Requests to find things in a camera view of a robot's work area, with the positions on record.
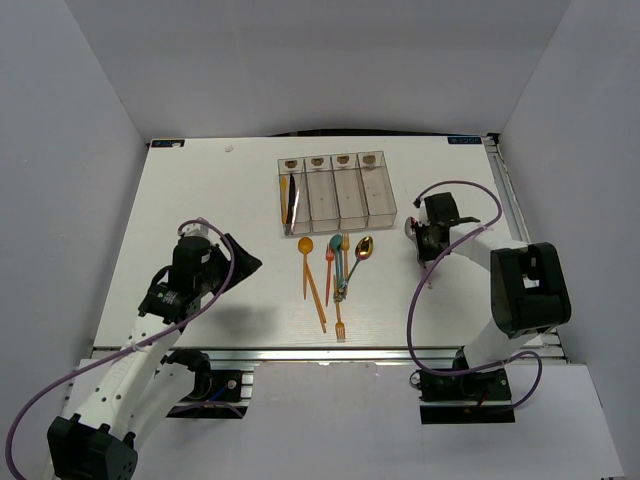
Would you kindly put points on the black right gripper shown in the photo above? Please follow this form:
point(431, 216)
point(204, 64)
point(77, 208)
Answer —
point(424, 254)

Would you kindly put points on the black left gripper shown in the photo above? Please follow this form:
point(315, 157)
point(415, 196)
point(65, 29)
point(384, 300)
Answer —
point(245, 264)

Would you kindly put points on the pink-handled metal spoon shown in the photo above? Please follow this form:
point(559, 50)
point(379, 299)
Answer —
point(410, 233)

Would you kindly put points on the iridescent rainbow metal spoon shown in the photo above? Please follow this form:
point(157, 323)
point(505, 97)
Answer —
point(363, 251)

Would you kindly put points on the black plastic knife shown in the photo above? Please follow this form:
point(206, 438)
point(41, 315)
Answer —
point(292, 190)

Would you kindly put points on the orange plastic knife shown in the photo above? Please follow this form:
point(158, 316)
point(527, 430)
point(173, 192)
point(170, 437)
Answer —
point(283, 198)

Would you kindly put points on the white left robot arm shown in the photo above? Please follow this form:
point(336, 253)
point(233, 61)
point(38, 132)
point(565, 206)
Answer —
point(103, 437)

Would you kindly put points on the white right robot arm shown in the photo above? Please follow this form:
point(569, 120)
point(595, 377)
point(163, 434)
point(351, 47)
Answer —
point(480, 244)

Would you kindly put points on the orange plastic spoon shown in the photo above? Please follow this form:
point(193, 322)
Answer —
point(305, 246)

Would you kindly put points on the red-orange plastic fork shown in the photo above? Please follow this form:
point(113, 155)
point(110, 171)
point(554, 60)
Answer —
point(329, 257)

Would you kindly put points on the yellow-orange fork near organizer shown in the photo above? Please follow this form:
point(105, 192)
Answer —
point(345, 253)

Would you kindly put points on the orange plastic chopstick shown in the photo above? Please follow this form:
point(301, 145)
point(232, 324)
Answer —
point(317, 300)

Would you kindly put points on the teal plastic spoon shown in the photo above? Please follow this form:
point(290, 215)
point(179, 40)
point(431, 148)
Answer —
point(335, 244)

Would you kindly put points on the clear four-compartment utensil organizer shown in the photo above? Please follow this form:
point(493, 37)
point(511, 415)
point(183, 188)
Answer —
point(341, 192)

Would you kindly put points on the teal plastic knife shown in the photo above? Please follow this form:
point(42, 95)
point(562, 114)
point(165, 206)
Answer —
point(340, 276)

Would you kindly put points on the yellow-orange fork near edge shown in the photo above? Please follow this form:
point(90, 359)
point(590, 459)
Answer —
point(339, 325)

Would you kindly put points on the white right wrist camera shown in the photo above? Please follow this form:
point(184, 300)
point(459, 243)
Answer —
point(420, 213)

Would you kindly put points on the aluminium table edge rail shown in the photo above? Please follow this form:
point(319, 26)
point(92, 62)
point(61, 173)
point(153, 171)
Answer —
point(341, 354)

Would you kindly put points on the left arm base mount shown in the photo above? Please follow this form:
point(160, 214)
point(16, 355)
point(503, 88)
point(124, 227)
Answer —
point(216, 392)

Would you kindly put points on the aluminium side rail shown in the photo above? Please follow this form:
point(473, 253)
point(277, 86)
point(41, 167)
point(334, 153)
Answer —
point(520, 235)

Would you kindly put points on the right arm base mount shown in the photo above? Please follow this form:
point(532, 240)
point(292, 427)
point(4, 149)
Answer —
point(461, 395)

